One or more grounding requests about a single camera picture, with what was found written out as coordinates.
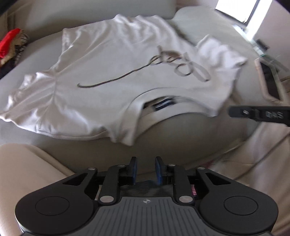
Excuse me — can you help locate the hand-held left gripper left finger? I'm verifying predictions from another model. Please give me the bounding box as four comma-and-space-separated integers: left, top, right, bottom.
62, 156, 138, 205

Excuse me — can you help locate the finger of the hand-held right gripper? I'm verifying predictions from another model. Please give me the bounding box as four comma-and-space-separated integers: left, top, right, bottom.
229, 105, 257, 119

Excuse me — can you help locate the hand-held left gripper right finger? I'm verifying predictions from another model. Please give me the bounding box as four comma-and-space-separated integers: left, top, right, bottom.
155, 156, 234, 205

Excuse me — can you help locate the white t-shirt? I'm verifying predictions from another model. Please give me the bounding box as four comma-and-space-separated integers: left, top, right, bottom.
0, 14, 248, 146

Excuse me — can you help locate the smartphone in beige case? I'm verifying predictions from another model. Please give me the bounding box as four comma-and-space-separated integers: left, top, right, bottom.
254, 58, 288, 101

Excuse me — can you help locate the grey sofa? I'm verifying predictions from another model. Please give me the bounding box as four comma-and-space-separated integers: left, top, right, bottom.
0, 0, 283, 177

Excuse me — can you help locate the glass side table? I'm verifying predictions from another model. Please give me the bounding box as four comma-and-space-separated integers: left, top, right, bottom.
233, 23, 290, 68

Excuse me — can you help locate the black remote control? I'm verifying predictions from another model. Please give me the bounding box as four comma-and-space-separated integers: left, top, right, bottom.
256, 39, 270, 49

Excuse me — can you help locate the window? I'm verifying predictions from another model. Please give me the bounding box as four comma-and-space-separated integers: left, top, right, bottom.
215, 0, 260, 24

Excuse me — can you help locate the grey sofa back cushion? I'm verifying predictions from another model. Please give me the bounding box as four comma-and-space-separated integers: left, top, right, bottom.
14, 0, 177, 41

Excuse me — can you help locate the red garment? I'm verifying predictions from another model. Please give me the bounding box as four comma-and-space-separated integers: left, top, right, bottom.
0, 28, 21, 59

